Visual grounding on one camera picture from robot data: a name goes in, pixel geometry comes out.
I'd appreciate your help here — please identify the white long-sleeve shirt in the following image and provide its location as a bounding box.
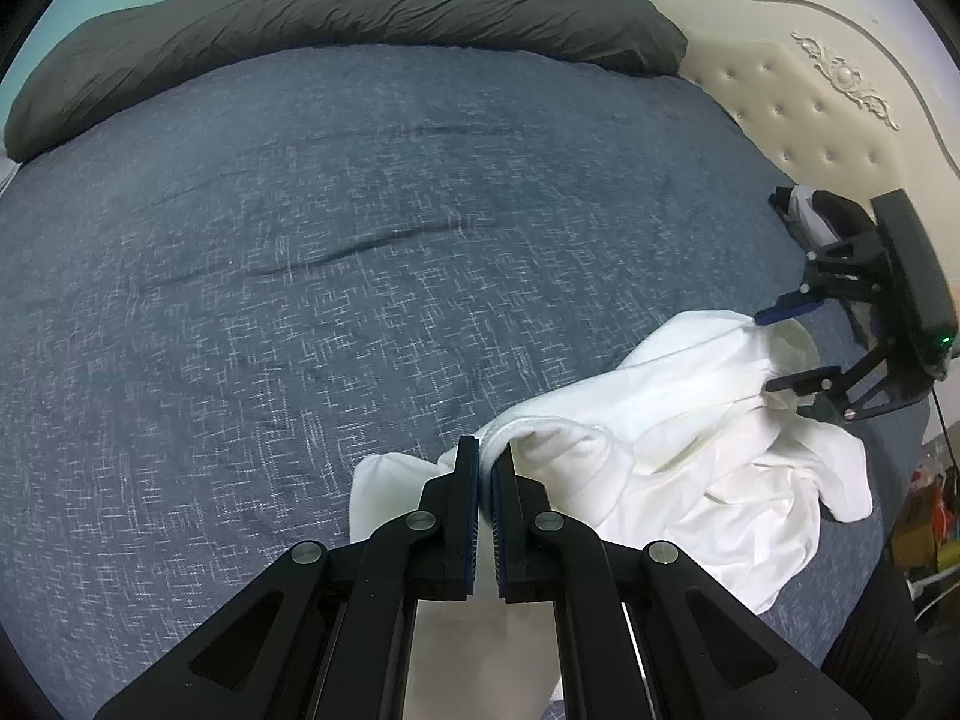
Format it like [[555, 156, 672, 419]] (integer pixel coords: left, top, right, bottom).
[[350, 309, 875, 720]]

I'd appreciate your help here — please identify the bed with blue patterned sheet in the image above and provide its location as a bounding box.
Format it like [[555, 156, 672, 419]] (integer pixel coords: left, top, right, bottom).
[[0, 41, 931, 720]]

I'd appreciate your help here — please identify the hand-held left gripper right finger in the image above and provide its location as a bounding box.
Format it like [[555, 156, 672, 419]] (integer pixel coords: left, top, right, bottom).
[[491, 441, 871, 720]]

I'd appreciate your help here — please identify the black cable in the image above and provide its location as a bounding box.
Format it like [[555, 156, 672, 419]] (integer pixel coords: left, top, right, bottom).
[[930, 390, 960, 481]]

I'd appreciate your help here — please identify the person's leg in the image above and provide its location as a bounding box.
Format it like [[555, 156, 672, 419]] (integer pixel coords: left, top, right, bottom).
[[821, 555, 923, 720]]

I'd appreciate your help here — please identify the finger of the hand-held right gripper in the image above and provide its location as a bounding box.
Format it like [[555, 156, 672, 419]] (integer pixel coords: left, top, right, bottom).
[[754, 236, 892, 327], [763, 349, 901, 422]]

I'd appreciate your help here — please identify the cream tufted headboard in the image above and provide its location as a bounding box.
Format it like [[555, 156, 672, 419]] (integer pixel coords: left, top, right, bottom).
[[649, 0, 960, 361]]

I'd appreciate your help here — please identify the floor clutter pile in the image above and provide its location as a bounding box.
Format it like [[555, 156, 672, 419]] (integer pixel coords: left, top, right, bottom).
[[889, 435, 960, 631]]

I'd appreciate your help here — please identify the black folded garment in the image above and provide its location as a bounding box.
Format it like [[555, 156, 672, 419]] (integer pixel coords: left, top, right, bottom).
[[814, 191, 878, 245]]

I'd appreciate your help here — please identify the dark grey rolled duvet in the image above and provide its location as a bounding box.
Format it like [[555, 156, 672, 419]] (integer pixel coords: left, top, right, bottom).
[[4, 0, 689, 162]]

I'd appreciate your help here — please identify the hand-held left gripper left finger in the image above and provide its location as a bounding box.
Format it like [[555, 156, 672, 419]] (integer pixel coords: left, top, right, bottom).
[[94, 435, 481, 720]]

